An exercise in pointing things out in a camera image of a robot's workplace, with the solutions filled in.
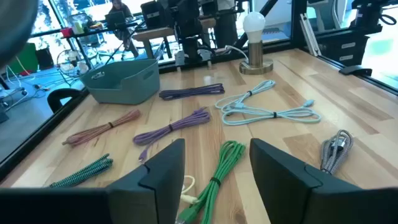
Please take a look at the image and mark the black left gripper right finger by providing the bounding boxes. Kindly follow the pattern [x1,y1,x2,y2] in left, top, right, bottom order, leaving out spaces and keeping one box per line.
[249,138,363,224]

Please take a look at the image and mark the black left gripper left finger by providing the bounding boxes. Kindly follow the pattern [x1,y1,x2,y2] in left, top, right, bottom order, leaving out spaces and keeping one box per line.
[105,138,187,224]

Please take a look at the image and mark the cream white USB cable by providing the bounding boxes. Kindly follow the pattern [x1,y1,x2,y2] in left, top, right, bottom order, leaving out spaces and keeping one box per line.
[180,175,200,205]

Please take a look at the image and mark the green USB cable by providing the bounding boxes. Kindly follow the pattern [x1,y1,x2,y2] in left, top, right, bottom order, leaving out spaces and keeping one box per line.
[175,140,246,224]

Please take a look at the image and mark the grey zigzag braided USB cable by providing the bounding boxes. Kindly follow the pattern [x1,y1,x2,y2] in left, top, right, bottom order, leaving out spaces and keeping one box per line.
[320,129,354,175]

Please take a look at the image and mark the lilac purple USB cable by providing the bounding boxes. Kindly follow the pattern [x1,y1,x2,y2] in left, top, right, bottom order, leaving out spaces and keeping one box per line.
[132,107,211,162]

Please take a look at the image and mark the teal white speckled USB cable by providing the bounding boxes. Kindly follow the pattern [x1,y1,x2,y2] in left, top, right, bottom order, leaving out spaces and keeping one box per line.
[46,153,114,189]

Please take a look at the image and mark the light blue USB cable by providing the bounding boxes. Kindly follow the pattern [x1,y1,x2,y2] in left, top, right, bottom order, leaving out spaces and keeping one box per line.
[215,79,277,113]
[221,99,322,127]

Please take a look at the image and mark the salmon pink USB cable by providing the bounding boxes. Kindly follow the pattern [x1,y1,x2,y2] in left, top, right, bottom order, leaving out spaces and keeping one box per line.
[62,109,142,147]

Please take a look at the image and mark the dark purple USB cable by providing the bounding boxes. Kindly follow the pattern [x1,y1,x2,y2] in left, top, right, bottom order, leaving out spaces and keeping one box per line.
[159,83,225,101]

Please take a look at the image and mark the teal plastic bin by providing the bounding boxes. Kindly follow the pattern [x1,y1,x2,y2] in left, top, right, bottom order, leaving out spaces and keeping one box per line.
[80,58,161,105]

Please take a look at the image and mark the brass lamp with white bulb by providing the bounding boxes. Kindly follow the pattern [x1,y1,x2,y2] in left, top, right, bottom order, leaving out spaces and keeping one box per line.
[238,11,274,75]

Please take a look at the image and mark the black chair back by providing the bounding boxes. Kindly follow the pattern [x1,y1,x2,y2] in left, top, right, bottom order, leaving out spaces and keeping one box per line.
[47,88,83,113]

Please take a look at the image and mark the black table clamp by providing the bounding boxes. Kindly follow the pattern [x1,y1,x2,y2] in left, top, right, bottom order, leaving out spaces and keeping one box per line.
[338,64,373,77]

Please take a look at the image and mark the black storage drawers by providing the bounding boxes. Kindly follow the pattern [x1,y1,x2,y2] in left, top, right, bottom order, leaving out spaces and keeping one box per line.
[317,34,371,67]

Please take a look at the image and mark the silver aluminium profile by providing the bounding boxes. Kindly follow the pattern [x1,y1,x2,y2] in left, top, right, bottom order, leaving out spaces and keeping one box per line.
[300,12,323,57]

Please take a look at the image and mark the wooden side table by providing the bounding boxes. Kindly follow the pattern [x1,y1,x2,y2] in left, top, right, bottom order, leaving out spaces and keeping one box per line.
[132,17,218,60]

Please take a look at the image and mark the person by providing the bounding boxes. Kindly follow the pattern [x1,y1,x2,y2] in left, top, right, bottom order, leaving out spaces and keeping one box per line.
[107,0,140,58]
[214,0,239,49]

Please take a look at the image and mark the green panel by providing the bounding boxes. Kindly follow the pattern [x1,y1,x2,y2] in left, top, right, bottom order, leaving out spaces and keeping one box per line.
[7,42,40,75]

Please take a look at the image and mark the white lamp cable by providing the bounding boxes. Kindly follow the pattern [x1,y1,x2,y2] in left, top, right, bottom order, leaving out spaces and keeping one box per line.
[224,45,250,65]

